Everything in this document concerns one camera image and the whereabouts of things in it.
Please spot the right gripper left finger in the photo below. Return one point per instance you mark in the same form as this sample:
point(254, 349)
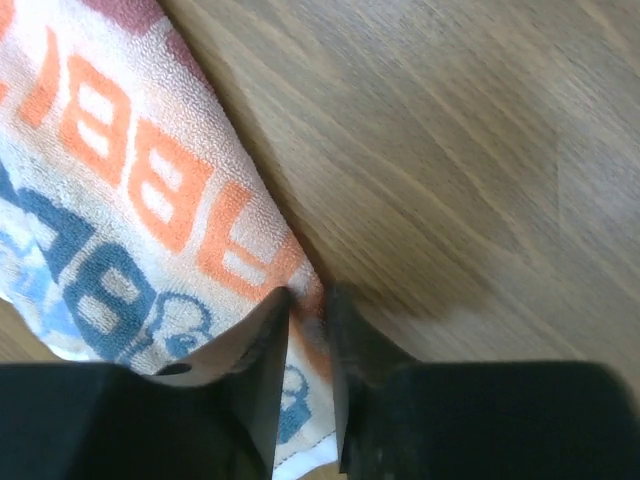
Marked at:
point(214, 414)

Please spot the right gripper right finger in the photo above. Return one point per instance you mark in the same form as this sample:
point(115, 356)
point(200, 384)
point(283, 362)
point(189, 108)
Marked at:
point(400, 418)

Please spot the lettered beige towel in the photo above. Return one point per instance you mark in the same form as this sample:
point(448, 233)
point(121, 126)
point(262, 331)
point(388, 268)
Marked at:
point(135, 227)

